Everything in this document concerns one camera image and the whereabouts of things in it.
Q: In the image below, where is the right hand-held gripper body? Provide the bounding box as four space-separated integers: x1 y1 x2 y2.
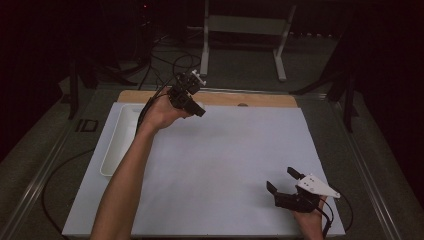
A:
273 173 341 214

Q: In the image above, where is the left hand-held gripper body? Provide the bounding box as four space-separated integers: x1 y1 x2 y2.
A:
167 69 207 111

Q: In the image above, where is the white plastic bin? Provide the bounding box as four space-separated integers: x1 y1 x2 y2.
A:
99 103 148 178

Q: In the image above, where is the person's right hand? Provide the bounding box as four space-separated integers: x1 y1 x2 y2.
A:
292 195 328 232

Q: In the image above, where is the person's left hand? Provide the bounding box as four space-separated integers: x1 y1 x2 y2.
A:
138 87 192 134

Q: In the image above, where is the white table mat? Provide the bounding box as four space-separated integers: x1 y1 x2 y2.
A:
61 102 346 238

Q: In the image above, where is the dark equipment rack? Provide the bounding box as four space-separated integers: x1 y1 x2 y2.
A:
132 0 158 66

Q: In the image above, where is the black tripod stand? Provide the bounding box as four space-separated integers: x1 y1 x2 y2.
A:
67 58 138 121
289 64 360 134

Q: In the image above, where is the white metal stand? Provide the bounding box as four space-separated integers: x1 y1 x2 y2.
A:
199 0 298 83

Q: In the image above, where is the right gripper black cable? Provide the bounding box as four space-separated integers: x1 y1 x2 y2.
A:
316 184 354 238

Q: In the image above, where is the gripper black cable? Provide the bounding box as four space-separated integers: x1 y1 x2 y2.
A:
135 75 178 135
316 184 354 238

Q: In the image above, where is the black floor cable bundle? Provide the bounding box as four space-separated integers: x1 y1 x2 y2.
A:
137 32 203 93

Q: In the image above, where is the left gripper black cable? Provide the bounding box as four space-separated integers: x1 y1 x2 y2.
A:
135 75 178 135

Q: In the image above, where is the metal floor rail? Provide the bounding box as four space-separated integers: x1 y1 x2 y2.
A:
327 98 403 240
0 87 98 240

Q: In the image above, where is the thin black floor cable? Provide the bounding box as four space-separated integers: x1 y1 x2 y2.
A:
41 148 95 234

